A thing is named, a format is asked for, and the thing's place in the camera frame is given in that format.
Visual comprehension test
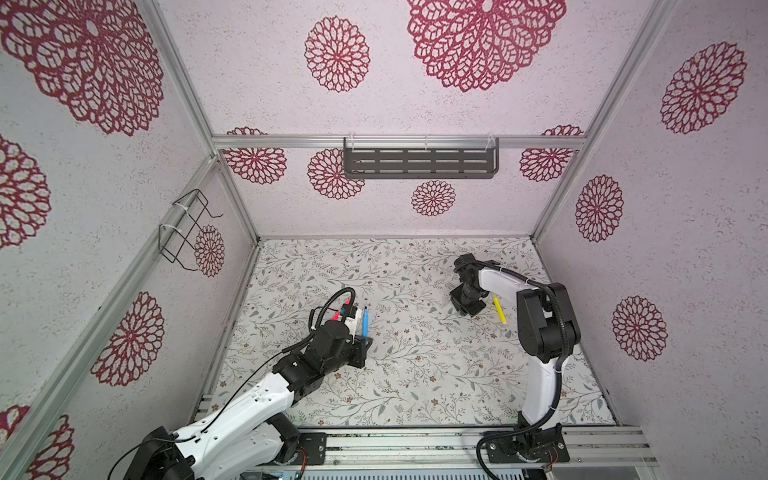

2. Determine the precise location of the blue highlighter pen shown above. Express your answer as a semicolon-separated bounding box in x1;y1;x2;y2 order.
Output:
361;307;369;337

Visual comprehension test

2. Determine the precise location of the yellow highlighter pen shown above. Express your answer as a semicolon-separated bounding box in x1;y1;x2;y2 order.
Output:
493;296;507;325

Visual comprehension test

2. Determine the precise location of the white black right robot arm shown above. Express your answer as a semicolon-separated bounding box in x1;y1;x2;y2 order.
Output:
450;254;581;465

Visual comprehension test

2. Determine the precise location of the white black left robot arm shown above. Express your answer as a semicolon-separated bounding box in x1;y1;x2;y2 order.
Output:
124;320;373;479

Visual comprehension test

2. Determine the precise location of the pink highlighter pen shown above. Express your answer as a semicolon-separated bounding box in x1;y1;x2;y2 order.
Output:
333;300;357;322

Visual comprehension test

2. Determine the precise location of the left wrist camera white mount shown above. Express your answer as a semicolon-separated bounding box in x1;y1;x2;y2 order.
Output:
343;305;363;337

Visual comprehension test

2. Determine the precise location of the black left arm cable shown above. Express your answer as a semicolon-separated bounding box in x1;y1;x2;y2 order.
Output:
106;287;357;480

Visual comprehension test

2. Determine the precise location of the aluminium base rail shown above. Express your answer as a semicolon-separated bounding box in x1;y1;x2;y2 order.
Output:
298;425;658;476

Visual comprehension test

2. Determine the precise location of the dark grey wall shelf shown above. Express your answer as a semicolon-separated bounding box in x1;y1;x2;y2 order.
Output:
342;138;500;180

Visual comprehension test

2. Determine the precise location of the black wire wall rack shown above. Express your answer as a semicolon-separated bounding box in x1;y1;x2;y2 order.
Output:
157;189;225;278

